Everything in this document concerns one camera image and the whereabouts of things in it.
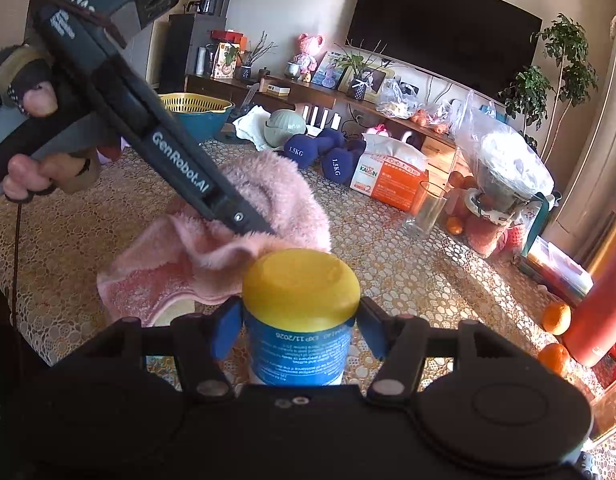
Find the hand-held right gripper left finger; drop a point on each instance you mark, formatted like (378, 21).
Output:
(227, 330)

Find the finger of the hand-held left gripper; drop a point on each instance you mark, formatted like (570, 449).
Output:
(245, 222)

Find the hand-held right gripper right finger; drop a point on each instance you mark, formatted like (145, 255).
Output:
(373, 330)

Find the pink fluffy towel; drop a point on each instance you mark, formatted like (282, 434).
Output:
(278, 200)

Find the yellow-lidded blue label bottle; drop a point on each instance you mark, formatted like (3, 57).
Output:
(300, 310)

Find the person's left hand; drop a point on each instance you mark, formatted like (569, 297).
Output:
(37, 97)

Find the yellow colander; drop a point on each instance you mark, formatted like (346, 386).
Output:
(195, 103)

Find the teal basin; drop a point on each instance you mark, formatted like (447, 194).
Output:
(202, 125)

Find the black cabinet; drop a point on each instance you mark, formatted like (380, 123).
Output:
(187, 55)

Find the blue dumbbell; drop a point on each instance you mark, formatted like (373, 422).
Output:
(298, 150)
(340, 165)

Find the white cloth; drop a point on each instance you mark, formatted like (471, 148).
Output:
(250, 125)

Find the cartoon gift bag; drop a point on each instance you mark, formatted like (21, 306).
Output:
(225, 62)

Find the pale green round container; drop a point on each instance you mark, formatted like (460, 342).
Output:
(285, 129)

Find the red box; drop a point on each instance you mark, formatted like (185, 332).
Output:
(227, 37)

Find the vase of dried twigs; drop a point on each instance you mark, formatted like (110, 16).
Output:
(253, 60)

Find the white slatted rack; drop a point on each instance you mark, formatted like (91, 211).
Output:
(318, 120)

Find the clear drinking glass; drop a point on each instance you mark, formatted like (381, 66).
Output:
(425, 210)

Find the wooden television cabinet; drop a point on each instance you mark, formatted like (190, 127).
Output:
(298, 92)

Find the orange and white tissue pack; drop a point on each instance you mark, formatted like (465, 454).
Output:
(388, 180)

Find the pink bear doll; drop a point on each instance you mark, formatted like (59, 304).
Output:
(307, 55)

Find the small plant in dark vase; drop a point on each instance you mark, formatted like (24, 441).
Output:
(360, 85)

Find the tangerine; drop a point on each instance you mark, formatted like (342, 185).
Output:
(557, 318)
(554, 359)

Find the clear plastic bag of food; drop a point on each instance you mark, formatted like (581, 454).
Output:
(397, 100)

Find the fruit basket in plastic bag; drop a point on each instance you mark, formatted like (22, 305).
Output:
(508, 175)

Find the pile of oranges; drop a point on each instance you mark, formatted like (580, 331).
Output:
(428, 120)

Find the red thermos bottle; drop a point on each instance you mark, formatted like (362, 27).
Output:
(600, 320)

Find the black television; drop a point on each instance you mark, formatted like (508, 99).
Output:
(443, 25)

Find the white standing air conditioner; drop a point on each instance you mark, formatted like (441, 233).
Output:
(598, 150)

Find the potted green tree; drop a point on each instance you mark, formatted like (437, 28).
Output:
(563, 60)

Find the photo frame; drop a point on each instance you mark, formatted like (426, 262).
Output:
(328, 70)

